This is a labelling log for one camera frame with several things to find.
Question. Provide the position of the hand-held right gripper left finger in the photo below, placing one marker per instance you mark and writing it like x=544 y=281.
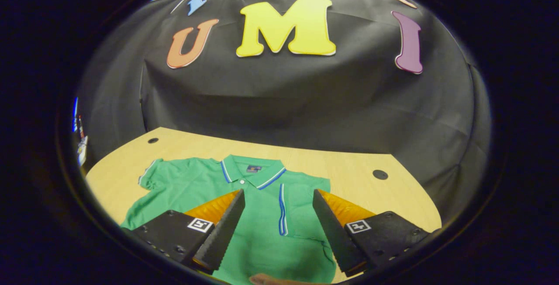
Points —
x=222 y=232

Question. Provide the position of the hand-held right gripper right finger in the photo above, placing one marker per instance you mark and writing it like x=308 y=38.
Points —
x=334 y=232

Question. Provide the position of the green T-shirt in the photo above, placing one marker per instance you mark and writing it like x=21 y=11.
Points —
x=270 y=250

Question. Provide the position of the black backdrop cloth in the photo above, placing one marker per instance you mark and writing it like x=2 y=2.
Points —
x=305 y=101

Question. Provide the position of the white side table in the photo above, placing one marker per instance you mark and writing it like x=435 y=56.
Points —
x=82 y=152

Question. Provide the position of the red bottle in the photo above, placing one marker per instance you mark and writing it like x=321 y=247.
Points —
x=81 y=128

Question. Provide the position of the computer monitor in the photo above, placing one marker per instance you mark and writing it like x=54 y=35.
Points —
x=75 y=115

